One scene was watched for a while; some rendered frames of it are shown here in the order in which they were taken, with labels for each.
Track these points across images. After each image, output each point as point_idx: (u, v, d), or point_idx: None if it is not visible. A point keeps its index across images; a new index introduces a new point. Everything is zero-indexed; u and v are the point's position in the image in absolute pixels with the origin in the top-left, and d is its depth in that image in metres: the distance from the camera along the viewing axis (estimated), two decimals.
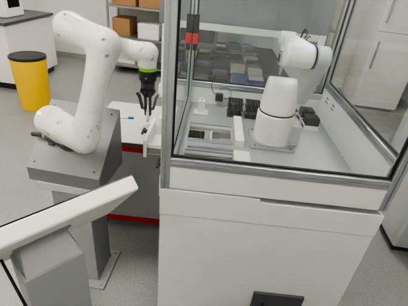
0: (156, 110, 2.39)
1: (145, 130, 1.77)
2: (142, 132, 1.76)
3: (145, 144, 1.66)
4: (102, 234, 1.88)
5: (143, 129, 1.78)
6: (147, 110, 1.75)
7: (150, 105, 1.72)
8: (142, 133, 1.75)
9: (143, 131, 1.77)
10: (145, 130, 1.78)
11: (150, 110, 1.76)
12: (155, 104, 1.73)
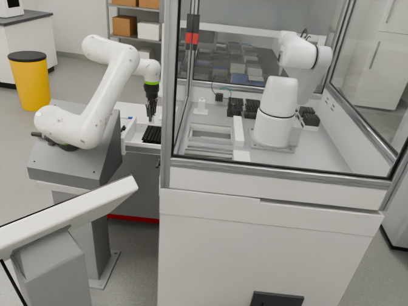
0: (156, 110, 2.39)
1: (124, 128, 1.77)
2: (121, 129, 1.76)
3: (122, 141, 1.66)
4: (102, 234, 1.88)
5: (122, 127, 1.78)
6: (150, 116, 2.04)
7: (154, 111, 2.04)
8: (121, 130, 1.75)
9: (122, 129, 1.77)
10: (124, 127, 1.78)
11: None
12: (154, 107, 2.06)
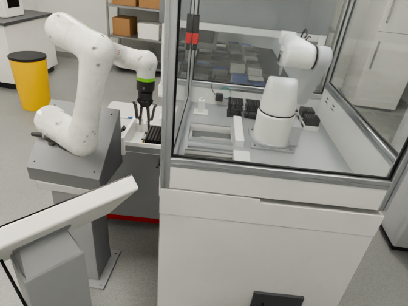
0: (156, 110, 2.39)
1: (124, 128, 1.77)
2: (121, 129, 1.76)
3: (122, 141, 1.66)
4: (102, 234, 1.88)
5: (122, 127, 1.78)
6: (142, 119, 1.69)
7: (148, 116, 1.66)
8: (121, 130, 1.75)
9: (122, 129, 1.77)
10: (124, 127, 1.78)
11: (149, 121, 1.70)
12: (153, 114, 1.67)
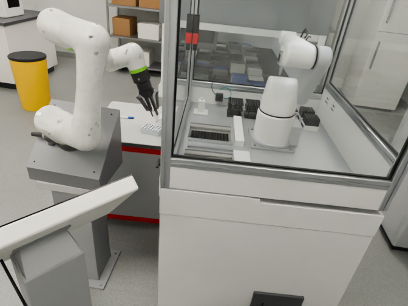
0: (156, 110, 2.39)
1: None
2: None
3: None
4: (102, 234, 1.88)
5: None
6: (153, 110, 1.72)
7: (153, 105, 1.69)
8: None
9: None
10: None
11: (156, 110, 1.72)
12: (158, 101, 1.69)
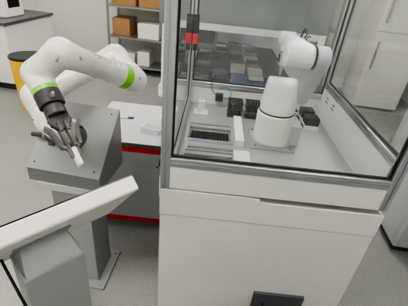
0: (156, 110, 2.39)
1: None
2: None
3: None
4: (102, 234, 1.88)
5: None
6: (73, 149, 1.10)
7: (64, 143, 1.10)
8: None
9: None
10: None
11: (70, 150, 1.09)
12: (56, 142, 1.08)
